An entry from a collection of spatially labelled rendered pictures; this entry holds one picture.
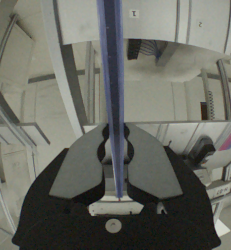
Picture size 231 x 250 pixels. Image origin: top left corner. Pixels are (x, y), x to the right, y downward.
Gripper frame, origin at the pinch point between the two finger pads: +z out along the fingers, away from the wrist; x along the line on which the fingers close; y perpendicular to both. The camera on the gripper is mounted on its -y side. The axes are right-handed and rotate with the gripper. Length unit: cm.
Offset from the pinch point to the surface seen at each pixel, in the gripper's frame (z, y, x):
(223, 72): 50, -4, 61
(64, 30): 9.7, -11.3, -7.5
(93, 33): 10.0, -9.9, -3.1
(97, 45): 50, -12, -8
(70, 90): 11.2, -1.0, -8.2
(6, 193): 20, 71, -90
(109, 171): 15.0, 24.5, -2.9
